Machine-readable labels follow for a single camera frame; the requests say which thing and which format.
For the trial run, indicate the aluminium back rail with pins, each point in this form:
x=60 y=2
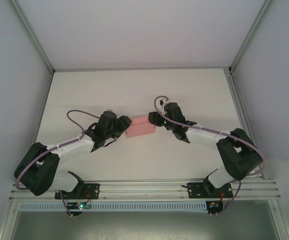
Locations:
x=142 y=69

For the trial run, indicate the aluminium side rail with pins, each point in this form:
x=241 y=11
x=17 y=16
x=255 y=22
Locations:
x=7 y=231
x=233 y=85

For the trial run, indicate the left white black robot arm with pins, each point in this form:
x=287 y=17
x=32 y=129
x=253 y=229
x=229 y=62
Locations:
x=74 y=147

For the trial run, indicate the aluminium frame post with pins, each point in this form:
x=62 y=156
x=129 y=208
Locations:
x=250 y=37
x=35 y=37

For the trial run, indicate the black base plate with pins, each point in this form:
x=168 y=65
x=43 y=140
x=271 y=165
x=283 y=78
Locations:
x=93 y=188
x=194 y=190

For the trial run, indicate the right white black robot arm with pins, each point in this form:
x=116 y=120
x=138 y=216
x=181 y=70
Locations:
x=202 y=137

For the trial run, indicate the pink paper box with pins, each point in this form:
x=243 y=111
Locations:
x=140 y=128

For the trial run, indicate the circuit board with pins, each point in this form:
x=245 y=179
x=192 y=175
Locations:
x=80 y=206
x=213 y=205

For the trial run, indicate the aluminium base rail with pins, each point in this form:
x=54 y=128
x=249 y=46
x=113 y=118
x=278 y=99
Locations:
x=144 y=190

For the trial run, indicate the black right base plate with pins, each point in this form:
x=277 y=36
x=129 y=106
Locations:
x=194 y=190

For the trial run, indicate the right circuit board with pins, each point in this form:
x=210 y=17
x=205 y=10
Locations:
x=213 y=205

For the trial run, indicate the left circuit board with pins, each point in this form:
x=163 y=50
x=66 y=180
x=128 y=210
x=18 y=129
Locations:
x=80 y=206

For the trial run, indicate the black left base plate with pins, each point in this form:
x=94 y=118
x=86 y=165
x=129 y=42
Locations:
x=93 y=188

